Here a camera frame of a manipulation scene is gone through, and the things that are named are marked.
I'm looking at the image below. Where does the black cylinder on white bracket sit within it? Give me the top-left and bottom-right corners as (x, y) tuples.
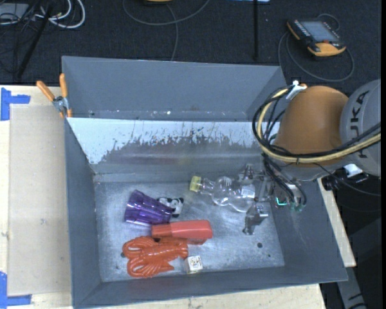
(320, 163), (369, 191)

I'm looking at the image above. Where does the purple plastic cup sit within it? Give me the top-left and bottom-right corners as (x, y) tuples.
(124, 189), (174, 227)

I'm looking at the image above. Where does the black and white panda toy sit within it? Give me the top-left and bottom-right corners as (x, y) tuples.
(156, 196), (185, 219)

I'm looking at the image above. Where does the grey metal bin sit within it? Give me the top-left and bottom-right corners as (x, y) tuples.
(60, 55), (349, 309)

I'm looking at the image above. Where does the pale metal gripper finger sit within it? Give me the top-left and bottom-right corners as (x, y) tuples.
(243, 203), (270, 236)
(242, 163), (257, 183)

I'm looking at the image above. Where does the red stapler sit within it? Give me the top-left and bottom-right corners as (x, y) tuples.
(151, 219), (214, 246)

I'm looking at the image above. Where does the orange rubber lobster toy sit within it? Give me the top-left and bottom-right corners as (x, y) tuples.
(122, 236), (190, 279)

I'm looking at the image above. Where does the white cube with print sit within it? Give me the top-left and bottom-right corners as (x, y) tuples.
(183, 254), (204, 274)

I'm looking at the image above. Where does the clear plastic bottle yellow cap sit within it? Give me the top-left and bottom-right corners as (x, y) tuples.
(189, 174), (257, 214)

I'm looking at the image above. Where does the pale flat board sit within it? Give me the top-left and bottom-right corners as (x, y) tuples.
(6, 103), (73, 297)

